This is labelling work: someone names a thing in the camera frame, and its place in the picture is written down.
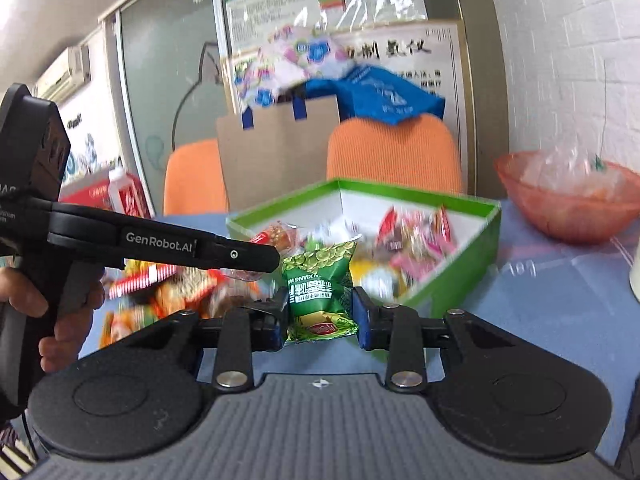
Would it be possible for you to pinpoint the striped clothing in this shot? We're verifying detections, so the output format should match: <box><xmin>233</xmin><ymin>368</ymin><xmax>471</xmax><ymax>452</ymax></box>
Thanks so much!
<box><xmin>0</xmin><ymin>422</ymin><xmax>38</xmax><ymax>480</ymax></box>

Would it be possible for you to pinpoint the blue striped tablecloth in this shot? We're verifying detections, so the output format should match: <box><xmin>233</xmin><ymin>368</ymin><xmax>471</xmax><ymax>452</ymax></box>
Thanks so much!
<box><xmin>75</xmin><ymin>199</ymin><xmax>640</xmax><ymax>466</ymax></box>

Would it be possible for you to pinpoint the green cardboard box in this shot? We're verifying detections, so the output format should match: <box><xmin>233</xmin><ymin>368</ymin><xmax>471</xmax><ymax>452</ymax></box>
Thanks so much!
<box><xmin>226</xmin><ymin>178</ymin><xmax>502</xmax><ymax>320</ymax></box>

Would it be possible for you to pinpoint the pink lemon print packet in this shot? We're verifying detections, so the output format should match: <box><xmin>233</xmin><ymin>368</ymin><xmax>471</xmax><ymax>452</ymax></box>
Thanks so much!
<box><xmin>389</xmin><ymin>250</ymin><xmax>441</xmax><ymax>288</ymax></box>

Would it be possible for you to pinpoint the green pea snack packet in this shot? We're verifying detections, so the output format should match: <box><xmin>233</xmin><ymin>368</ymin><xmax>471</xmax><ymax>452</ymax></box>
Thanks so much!
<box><xmin>281</xmin><ymin>241</ymin><xmax>360</xmax><ymax>345</ymax></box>

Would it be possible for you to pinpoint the framed calligraphy poster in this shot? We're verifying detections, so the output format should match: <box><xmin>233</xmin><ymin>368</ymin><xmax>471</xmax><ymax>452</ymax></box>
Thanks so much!
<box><xmin>220</xmin><ymin>19</ymin><xmax>471</xmax><ymax>161</ymax></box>

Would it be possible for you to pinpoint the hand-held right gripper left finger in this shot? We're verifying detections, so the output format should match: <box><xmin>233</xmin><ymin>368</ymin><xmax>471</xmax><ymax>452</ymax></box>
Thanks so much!
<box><xmin>107</xmin><ymin>290</ymin><xmax>293</xmax><ymax>392</ymax></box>

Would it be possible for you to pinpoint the clear bottle red label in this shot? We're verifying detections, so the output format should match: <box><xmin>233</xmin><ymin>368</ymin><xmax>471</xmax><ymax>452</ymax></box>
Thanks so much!
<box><xmin>107</xmin><ymin>166</ymin><xmax>153</xmax><ymax>220</ymax></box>

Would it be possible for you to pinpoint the clear plastic wrap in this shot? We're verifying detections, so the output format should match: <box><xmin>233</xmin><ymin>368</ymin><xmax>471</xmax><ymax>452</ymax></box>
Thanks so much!
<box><xmin>520</xmin><ymin>130</ymin><xmax>631</xmax><ymax>196</ymax></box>

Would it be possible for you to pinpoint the red cracker box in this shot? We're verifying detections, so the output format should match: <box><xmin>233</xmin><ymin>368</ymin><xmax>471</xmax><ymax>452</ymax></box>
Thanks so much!
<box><xmin>60</xmin><ymin>178</ymin><xmax>118</xmax><ymax>208</ymax></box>

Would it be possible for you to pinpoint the floral cloth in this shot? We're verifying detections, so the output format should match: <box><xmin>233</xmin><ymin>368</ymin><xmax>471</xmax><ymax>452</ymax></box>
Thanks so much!
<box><xmin>232</xmin><ymin>22</ymin><xmax>358</xmax><ymax>111</ymax></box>

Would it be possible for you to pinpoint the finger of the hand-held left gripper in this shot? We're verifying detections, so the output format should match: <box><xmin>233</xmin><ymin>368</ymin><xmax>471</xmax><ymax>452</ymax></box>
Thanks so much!
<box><xmin>47</xmin><ymin>200</ymin><xmax>282</xmax><ymax>272</ymax></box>

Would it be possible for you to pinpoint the brown cardboard box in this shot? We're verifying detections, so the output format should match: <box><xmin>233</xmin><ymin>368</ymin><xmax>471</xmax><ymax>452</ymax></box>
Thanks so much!
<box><xmin>215</xmin><ymin>96</ymin><xmax>346</xmax><ymax>216</ymax></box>

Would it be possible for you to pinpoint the red checkered snack packet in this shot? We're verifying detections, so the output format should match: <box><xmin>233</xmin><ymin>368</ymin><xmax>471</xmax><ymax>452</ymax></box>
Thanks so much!
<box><xmin>106</xmin><ymin>261</ymin><xmax>180</xmax><ymax>300</ymax></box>

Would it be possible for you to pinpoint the red label jujube packet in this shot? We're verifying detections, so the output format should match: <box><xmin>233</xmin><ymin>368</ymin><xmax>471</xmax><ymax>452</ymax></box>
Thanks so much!
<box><xmin>376</xmin><ymin>205</ymin><xmax>457</xmax><ymax>261</ymax></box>

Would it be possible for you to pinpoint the blue bag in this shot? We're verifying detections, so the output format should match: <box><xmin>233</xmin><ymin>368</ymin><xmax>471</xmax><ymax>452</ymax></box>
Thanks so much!
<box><xmin>304</xmin><ymin>64</ymin><xmax>447</xmax><ymax>127</ymax></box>

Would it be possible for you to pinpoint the orange triangle chips packet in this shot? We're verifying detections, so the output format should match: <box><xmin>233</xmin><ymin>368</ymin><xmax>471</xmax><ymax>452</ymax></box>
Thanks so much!
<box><xmin>99</xmin><ymin>302</ymin><xmax>166</xmax><ymax>351</ymax></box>

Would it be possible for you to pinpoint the pink plastic bowl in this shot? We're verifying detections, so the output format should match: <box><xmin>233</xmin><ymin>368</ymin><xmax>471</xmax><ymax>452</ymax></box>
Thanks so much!
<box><xmin>495</xmin><ymin>150</ymin><xmax>640</xmax><ymax>246</ymax></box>

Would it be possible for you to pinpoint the person's left hand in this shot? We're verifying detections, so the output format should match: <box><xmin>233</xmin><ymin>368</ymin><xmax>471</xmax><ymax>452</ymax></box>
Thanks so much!
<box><xmin>0</xmin><ymin>269</ymin><xmax>107</xmax><ymax>372</ymax></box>

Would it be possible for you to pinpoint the frosted glass partition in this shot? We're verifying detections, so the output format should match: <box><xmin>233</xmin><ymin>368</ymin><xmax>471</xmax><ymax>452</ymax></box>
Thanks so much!
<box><xmin>115</xmin><ymin>0</ymin><xmax>236</xmax><ymax>216</ymax></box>

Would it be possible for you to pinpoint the white air conditioner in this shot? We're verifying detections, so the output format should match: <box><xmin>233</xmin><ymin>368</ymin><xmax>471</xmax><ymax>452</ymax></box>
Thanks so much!
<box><xmin>34</xmin><ymin>45</ymin><xmax>92</xmax><ymax>106</ymax></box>

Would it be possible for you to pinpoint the yellow snack packet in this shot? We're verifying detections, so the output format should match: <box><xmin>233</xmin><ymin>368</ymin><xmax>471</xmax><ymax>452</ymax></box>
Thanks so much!
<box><xmin>349</xmin><ymin>255</ymin><xmax>401</xmax><ymax>301</ymax></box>

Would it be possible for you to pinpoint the orange chair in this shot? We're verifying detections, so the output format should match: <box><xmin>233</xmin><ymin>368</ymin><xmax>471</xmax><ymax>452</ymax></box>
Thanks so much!
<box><xmin>162</xmin><ymin>139</ymin><xmax>231</xmax><ymax>217</ymax></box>
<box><xmin>326</xmin><ymin>114</ymin><xmax>463</xmax><ymax>196</ymax></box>

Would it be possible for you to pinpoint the orange brown small packet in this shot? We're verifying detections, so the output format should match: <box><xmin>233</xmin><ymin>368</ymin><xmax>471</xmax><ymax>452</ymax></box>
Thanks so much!
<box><xmin>249</xmin><ymin>221</ymin><xmax>302</xmax><ymax>257</ymax></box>

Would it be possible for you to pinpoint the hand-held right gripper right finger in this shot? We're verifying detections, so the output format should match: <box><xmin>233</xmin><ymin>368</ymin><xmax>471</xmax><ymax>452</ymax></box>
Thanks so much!
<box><xmin>352</xmin><ymin>287</ymin><xmax>532</xmax><ymax>394</ymax></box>

